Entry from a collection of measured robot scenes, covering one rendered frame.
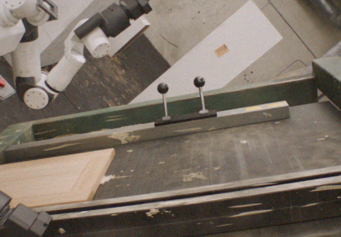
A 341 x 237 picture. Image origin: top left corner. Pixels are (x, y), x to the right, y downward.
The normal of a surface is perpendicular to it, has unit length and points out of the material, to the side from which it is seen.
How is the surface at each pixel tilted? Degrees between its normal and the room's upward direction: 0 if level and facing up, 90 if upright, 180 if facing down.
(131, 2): 78
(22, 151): 90
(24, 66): 90
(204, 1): 90
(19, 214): 13
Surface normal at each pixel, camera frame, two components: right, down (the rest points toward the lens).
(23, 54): 0.14, 0.52
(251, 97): -0.08, 0.29
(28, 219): 0.57, -0.77
